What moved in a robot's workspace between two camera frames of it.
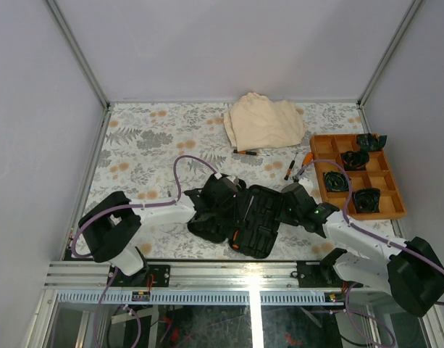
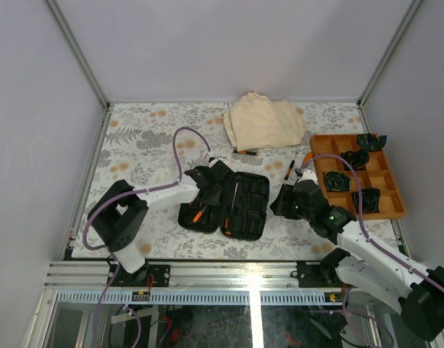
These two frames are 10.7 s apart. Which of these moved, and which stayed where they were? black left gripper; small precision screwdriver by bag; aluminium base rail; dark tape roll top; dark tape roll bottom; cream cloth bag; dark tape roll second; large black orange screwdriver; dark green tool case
Moved: large black orange screwdriver; black left gripper; dark green tool case
Stayed: dark tape roll top; small precision screwdriver by bag; aluminium base rail; cream cloth bag; dark tape roll second; dark tape roll bottom
